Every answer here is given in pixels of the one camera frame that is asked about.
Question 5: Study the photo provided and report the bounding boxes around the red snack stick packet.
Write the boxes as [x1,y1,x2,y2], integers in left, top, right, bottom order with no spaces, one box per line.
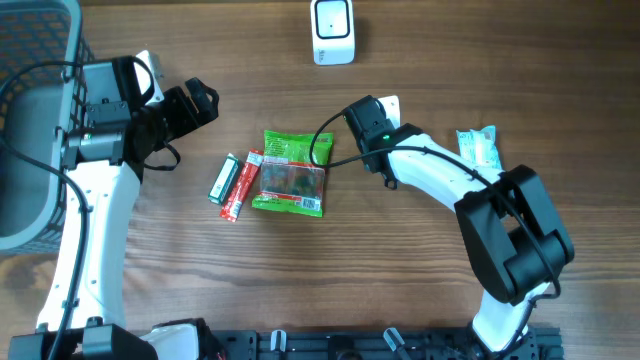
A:
[220,149,264,222]

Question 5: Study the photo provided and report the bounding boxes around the white barcode scanner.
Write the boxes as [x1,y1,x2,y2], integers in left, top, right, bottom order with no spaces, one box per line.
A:
[310,0,356,66]

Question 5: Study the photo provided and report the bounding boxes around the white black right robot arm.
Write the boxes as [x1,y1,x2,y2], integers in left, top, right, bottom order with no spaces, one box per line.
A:
[341,96,575,357]

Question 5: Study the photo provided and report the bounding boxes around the green snack bag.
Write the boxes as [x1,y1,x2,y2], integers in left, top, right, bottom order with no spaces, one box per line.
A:
[252,130,333,217]

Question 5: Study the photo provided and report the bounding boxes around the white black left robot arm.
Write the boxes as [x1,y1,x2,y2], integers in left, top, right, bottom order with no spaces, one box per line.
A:
[1,56,225,359]

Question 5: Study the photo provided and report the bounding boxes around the green white gum box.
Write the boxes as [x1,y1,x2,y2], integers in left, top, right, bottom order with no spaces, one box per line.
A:
[208,153,242,205]

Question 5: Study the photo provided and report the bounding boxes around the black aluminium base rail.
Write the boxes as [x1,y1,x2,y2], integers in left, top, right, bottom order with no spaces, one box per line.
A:
[209,325,565,360]

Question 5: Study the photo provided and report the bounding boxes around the dark grey mesh basket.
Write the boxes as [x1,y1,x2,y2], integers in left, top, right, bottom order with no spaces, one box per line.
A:
[1,0,94,255]

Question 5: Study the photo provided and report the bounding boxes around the teal tissue packet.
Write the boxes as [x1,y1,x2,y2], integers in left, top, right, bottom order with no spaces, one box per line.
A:
[456,125,503,170]

